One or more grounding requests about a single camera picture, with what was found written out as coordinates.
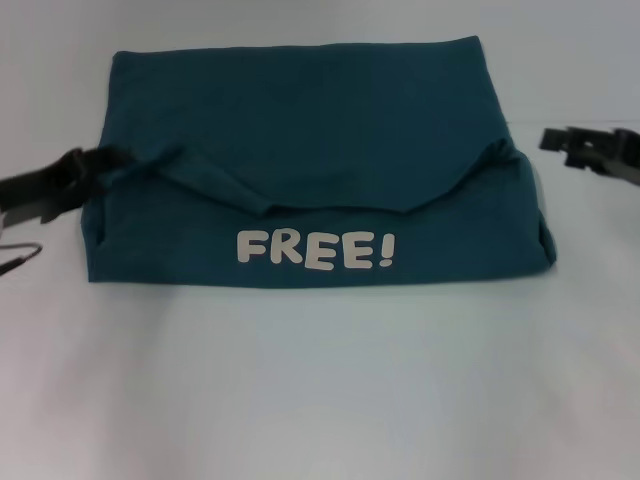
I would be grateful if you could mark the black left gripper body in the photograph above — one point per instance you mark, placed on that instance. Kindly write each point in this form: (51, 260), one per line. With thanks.
(35, 195)

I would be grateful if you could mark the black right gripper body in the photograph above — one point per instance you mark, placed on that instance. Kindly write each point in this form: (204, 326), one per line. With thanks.
(622, 160)

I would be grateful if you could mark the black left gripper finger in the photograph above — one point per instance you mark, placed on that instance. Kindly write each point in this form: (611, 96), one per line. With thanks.
(107, 160)

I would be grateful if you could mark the teal blue shirt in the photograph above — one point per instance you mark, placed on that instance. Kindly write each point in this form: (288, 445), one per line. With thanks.
(310, 150)

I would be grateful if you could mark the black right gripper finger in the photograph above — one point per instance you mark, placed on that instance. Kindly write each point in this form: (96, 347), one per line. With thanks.
(582, 161)
(570, 141)

